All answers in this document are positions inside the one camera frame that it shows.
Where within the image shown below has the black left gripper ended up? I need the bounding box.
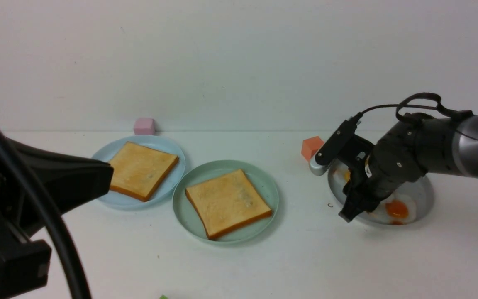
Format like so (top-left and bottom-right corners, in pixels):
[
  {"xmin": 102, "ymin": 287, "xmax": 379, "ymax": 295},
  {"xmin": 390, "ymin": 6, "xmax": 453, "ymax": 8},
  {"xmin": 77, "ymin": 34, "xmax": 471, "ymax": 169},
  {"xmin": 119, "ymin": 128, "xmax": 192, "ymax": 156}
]
[{"xmin": 0, "ymin": 141, "xmax": 113, "ymax": 299}]

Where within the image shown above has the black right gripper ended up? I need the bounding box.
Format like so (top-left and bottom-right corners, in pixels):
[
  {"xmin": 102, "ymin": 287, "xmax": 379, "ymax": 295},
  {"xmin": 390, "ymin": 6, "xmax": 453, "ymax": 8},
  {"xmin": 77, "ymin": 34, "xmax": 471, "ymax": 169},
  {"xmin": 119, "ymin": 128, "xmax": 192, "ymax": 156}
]
[{"xmin": 334, "ymin": 120, "xmax": 426, "ymax": 223}]

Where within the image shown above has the toast slice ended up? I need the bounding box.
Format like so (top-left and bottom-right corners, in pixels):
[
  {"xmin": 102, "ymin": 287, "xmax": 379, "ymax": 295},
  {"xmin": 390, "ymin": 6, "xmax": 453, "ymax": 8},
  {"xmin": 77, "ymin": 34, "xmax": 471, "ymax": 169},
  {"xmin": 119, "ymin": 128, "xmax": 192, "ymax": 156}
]
[
  {"xmin": 110, "ymin": 142, "xmax": 180, "ymax": 202},
  {"xmin": 185, "ymin": 169, "xmax": 273, "ymax": 240}
]

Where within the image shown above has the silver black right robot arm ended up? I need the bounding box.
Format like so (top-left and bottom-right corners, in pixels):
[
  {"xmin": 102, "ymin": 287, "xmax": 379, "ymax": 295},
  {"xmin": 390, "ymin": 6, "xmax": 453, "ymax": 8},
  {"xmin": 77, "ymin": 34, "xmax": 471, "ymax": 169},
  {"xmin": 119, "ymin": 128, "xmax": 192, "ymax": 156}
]
[{"xmin": 338, "ymin": 113, "xmax": 478, "ymax": 223}]

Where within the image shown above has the left fried egg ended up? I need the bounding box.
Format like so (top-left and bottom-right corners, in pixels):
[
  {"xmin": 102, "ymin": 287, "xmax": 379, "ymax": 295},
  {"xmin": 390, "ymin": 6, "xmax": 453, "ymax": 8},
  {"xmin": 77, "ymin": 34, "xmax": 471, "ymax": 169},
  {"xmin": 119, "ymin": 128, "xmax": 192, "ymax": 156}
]
[{"xmin": 337, "ymin": 168, "xmax": 351, "ymax": 185}]

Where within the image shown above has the fried egg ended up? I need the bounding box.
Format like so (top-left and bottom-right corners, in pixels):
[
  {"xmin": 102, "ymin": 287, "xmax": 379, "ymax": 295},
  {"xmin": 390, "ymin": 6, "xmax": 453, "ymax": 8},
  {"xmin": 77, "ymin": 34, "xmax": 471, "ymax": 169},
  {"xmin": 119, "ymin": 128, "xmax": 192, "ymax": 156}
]
[
  {"xmin": 368, "ymin": 193, "xmax": 417, "ymax": 225},
  {"xmin": 337, "ymin": 168, "xmax": 351, "ymax": 185}
]

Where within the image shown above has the right fried egg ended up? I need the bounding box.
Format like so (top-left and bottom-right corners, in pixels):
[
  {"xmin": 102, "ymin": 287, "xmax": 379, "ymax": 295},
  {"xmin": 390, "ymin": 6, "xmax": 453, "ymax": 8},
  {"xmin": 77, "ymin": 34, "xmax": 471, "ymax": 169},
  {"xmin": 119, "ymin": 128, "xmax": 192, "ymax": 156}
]
[{"xmin": 368, "ymin": 193, "xmax": 417, "ymax": 225}]

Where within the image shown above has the grey plate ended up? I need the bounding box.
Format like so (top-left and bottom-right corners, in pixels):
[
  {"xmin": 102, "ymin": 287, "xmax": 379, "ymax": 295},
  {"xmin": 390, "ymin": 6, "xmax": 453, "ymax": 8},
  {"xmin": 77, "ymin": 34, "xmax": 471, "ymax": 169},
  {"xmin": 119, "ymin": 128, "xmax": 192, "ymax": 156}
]
[{"xmin": 327, "ymin": 161, "xmax": 434, "ymax": 228}]

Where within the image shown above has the orange cube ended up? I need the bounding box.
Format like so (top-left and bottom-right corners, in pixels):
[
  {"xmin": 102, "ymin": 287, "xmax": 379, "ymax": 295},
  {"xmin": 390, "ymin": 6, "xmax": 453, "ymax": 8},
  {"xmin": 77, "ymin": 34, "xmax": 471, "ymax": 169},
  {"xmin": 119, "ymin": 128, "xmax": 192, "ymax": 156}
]
[{"xmin": 300, "ymin": 136, "xmax": 324, "ymax": 162}]

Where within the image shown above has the mint green plate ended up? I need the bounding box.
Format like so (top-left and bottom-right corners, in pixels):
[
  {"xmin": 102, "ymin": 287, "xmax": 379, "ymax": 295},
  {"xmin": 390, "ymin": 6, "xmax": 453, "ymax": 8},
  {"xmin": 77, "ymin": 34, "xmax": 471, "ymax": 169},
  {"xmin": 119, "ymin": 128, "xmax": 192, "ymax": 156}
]
[{"xmin": 173, "ymin": 160, "xmax": 280, "ymax": 246}]

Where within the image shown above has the light blue plate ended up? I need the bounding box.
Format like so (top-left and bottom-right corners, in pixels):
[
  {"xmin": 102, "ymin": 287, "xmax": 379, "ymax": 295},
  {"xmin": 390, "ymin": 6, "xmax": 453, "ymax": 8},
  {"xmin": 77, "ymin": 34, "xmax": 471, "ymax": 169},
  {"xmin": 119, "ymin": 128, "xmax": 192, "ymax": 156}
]
[{"xmin": 92, "ymin": 135, "xmax": 186, "ymax": 210}]

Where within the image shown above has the pink cube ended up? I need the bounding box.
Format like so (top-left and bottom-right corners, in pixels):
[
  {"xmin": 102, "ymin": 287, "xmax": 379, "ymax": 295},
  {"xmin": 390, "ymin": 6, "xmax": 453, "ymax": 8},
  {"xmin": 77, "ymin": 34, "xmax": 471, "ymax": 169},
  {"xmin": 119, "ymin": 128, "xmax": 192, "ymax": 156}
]
[{"xmin": 133, "ymin": 118, "xmax": 156, "ymax": 135}]

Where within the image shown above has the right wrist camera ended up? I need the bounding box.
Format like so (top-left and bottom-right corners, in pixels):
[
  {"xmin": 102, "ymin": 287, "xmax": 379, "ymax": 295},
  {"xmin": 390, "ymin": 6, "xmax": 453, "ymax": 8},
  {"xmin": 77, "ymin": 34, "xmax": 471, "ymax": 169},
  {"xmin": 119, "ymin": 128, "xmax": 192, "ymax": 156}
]
[{"xmin": 309, "ymin": 116, "xmax": 360, "ymax": 176}]

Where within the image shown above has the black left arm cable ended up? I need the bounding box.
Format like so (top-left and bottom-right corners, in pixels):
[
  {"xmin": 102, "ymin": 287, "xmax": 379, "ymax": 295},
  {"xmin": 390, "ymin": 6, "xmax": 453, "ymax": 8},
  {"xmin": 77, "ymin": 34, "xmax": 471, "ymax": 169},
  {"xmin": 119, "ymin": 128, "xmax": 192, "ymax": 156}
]
[{"xmin": 0, "ymin": 102, "xmax": 92, "ymax": 299}]

